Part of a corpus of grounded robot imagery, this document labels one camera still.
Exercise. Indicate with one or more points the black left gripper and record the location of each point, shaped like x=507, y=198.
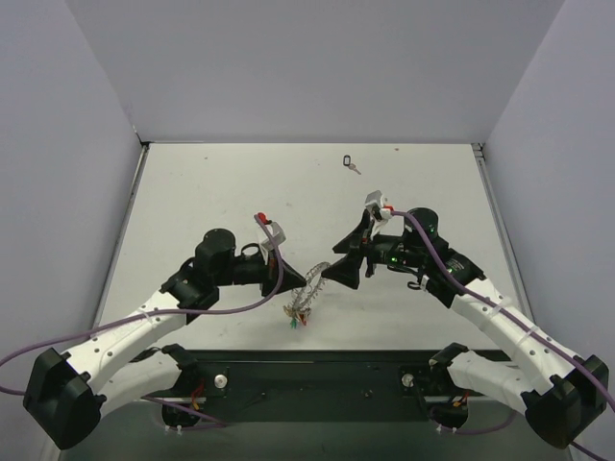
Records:
x=267, y=277

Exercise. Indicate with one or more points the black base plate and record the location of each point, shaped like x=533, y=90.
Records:
x=313, y=386

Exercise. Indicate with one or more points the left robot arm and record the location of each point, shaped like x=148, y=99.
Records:
x=69, y=393

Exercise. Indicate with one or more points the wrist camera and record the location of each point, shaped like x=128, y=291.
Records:
x=377, y=201
x=270, y=235

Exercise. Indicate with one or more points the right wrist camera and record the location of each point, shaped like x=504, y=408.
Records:
x=377, y=201

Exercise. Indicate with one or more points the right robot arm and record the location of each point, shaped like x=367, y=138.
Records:
x=558, y=392

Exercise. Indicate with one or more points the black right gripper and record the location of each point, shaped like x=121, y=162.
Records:
x=361, y=255

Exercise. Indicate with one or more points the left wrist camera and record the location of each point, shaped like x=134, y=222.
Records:
x=270, y=235

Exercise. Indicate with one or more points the key with black tag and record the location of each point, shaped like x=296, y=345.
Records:
x=348, y=163

